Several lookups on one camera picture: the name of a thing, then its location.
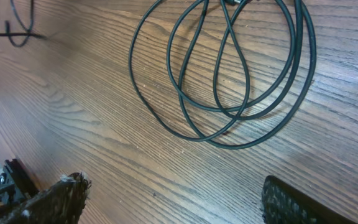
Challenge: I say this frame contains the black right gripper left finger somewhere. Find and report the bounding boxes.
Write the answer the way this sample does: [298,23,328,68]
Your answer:
[0,172,91,224]

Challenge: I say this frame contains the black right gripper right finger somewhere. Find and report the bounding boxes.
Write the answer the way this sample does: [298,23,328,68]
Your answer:
[261,175,356,224]

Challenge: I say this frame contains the black usb cable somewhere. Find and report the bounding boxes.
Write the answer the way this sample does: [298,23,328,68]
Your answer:
[128,0,318,150]
[0,0,48,48]

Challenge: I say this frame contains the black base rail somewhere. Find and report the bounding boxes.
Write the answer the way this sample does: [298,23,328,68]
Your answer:
[0,159,39,205]

